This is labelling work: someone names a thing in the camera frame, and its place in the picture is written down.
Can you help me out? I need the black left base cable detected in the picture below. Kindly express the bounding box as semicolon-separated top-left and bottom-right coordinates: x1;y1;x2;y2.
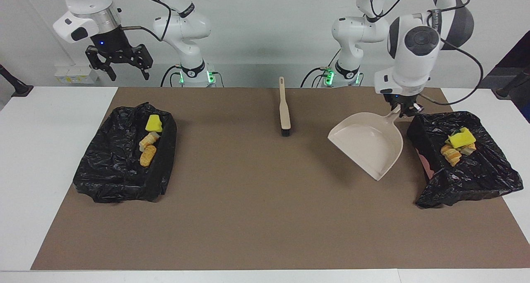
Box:
300;65;332;87

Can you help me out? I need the black bag lined bin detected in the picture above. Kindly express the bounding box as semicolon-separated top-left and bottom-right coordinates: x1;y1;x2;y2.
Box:
73;102;177;203

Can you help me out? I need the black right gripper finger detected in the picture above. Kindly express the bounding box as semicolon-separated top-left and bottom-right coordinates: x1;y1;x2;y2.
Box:
101;61;117;82
139;59;154;80

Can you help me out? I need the beige plastic dustpan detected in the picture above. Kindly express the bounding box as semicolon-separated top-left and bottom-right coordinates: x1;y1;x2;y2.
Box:
328;108;404;181

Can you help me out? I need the orange striped bread roll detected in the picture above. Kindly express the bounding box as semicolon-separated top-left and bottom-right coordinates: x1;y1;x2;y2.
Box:
440;144;462;167

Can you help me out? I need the beige hand brush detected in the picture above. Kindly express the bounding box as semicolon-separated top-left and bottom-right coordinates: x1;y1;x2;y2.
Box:
278;77;293;137

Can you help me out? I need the brown table mat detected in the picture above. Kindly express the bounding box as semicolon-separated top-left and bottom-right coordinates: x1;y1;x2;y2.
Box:
31;87;530;270

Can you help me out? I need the brown bread nugget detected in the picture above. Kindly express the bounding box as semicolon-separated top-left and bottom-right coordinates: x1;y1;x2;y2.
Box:
140;145;157;167

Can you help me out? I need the black right base cable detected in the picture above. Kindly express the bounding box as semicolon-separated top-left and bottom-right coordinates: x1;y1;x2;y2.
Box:
160;65;183;87

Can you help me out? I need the striped croissant piece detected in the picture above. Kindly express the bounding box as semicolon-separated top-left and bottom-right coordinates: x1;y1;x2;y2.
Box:
139;132;161;152

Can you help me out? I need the black bag bin, pink rim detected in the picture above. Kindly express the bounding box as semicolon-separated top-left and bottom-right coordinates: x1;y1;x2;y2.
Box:
407;111;524;209

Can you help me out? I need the black stand pole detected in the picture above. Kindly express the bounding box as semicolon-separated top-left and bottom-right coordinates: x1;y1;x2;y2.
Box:
0;63;34;97
496;68;530;99

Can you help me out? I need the wavy yellow sponge piece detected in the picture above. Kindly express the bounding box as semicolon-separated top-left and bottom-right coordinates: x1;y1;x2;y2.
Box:
145;114;164;133

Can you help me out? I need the white tissue box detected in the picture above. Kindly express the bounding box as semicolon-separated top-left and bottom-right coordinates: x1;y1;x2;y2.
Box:
55;65;99;85

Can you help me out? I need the black base cable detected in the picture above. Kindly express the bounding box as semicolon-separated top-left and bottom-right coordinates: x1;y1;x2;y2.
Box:
300;65;332;87
160;65;183;87

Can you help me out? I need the square yellow sponge piece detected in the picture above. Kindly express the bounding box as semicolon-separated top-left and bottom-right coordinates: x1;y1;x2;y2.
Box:
449;127;477;149

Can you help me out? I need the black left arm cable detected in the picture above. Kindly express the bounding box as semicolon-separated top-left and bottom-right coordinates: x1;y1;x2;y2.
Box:
369;0;484;106

